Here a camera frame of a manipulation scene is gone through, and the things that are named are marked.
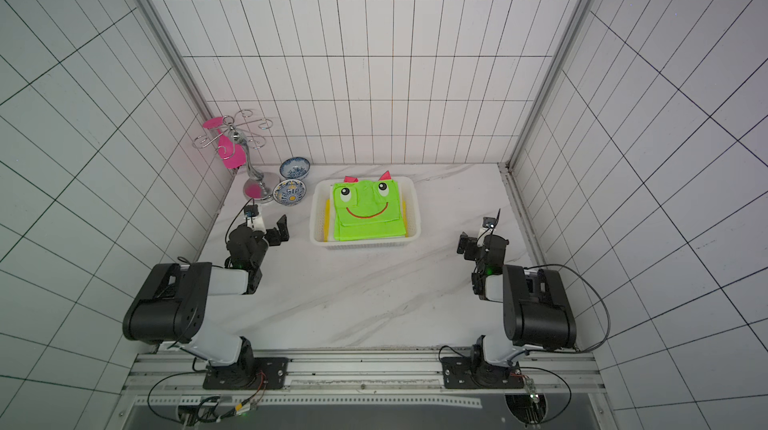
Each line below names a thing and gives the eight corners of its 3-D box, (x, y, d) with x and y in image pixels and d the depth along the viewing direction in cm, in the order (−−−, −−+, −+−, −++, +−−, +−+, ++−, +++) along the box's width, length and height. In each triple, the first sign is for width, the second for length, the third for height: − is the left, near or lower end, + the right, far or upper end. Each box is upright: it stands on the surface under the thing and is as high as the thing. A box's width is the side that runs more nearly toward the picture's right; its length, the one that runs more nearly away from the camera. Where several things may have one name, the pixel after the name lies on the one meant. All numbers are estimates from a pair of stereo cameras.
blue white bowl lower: (271, 206, 107) (269, 201, 105) (278, 184, 114) (276, 179, 112) (302, 206, 107) (301, 201, 105) (308, 184, 114) (306, 179, 112)
